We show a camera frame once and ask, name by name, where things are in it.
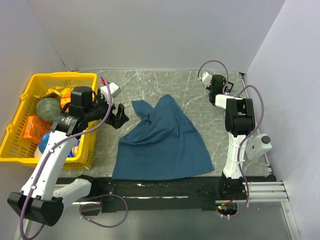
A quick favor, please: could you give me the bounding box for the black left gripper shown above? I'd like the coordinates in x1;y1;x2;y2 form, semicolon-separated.
84;89;129;129

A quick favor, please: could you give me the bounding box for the blue t-shirt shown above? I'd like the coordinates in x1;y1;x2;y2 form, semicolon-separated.
112;94;214;181

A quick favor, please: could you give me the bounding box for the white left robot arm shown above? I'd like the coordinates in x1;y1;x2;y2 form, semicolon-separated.
7;82;129;226

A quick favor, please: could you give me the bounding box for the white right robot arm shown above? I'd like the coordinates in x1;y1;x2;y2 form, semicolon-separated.
206;74;256;200

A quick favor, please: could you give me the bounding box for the orange cracker box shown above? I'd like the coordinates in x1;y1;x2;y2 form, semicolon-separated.
60;96;71;107

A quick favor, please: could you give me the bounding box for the yellow snack bag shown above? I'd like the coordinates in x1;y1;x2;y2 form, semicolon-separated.
33;86;74;100

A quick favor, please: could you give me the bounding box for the green melon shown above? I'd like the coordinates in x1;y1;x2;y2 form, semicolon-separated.
36;97;62;124

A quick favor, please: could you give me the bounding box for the yellow plastic basket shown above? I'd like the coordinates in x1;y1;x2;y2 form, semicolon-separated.
0;72;98;171

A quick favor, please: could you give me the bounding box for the white blue bottle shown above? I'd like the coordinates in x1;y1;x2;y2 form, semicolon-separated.
34;131;51;158

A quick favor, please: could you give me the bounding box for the orange snack box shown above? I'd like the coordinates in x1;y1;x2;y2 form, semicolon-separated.
23;115;51;144

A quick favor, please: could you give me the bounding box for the white webcam device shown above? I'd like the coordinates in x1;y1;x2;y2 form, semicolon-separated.
245;133;272;161

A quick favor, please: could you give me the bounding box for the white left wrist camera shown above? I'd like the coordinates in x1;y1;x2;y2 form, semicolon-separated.
100;82;122;100

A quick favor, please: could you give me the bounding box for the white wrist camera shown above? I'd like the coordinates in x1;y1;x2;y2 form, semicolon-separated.
200;71;213;87
100;82;122;100

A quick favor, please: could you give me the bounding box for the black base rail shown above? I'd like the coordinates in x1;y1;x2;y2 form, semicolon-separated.
56;174;253;213

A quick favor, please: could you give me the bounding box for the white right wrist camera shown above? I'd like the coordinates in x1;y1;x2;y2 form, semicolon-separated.
200;71;213;87

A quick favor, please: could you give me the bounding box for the aluminium frame rail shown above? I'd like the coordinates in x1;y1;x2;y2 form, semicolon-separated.
24;177;301;240

